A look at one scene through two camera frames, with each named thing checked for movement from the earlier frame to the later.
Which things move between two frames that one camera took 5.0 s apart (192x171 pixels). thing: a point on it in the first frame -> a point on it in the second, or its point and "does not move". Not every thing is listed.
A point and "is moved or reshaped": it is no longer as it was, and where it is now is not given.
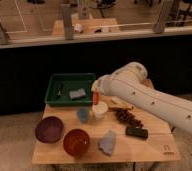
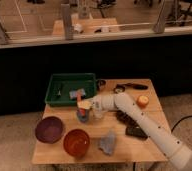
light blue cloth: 108,143 does not move
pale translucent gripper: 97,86 -> 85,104
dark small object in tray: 59,93 does not move
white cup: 99,110 does not move
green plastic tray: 70,89 does not move
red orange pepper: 96,97 is moved or reshaped
